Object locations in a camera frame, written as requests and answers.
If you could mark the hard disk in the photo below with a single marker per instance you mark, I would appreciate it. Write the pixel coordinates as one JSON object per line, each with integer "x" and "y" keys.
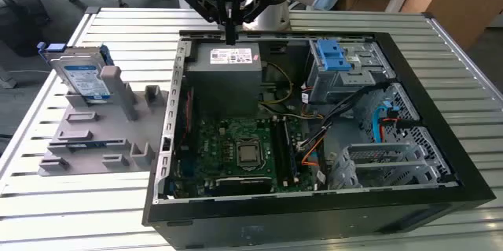
{"x": 84, "y": 80}

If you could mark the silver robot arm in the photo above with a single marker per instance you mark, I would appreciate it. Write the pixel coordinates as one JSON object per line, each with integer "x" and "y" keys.
{"x": 274, "y": 15}

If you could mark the metal disk bay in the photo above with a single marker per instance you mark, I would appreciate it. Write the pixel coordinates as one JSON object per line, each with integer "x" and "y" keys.
{"x": 384, "y": 165}

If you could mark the grey power supply unit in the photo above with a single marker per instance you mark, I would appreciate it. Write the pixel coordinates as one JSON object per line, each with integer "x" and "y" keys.
{"x": 224, "y": 92}

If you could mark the metal drive cage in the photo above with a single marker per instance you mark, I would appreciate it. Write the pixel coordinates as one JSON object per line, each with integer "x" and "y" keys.
{"x": 353, "y": 80}

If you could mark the green motherboard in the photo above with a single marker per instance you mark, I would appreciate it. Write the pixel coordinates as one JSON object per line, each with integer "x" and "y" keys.
{"x": 212, "y": 145}

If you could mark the silver CPU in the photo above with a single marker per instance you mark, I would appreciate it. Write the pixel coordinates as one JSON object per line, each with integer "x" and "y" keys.
{"x": 246, "y": 153}

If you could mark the black RAM slot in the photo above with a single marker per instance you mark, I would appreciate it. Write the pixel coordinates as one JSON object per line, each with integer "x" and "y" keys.
{"x": 278, "y": 151}
{"x": 289, "y": 151}

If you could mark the black mesh bin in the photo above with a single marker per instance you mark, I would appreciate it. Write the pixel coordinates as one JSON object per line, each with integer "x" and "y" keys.
{"x": 22, "y": 27}

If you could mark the grey parts rack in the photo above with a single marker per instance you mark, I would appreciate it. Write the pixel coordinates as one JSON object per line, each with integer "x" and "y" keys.
{"x": 97, "y": 121}

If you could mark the black graphics card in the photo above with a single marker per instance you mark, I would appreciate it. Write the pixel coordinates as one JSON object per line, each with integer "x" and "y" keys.
{"x": 242, "y": 184}

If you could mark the blue RAM stick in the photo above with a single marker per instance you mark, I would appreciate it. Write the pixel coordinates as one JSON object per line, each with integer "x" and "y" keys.
{"x": 84, "y": 145}

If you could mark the grey metal stand foot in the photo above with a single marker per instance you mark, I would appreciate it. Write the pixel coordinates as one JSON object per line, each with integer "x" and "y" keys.
{"x": 8, "y": 80}

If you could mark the black PC case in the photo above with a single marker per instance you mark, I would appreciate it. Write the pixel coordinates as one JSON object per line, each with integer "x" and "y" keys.
{"x": 274, "y": 224}

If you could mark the blue plastic drive bracket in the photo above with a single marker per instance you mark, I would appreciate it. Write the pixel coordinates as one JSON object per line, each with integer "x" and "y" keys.
{"x": 331, "y": 56}

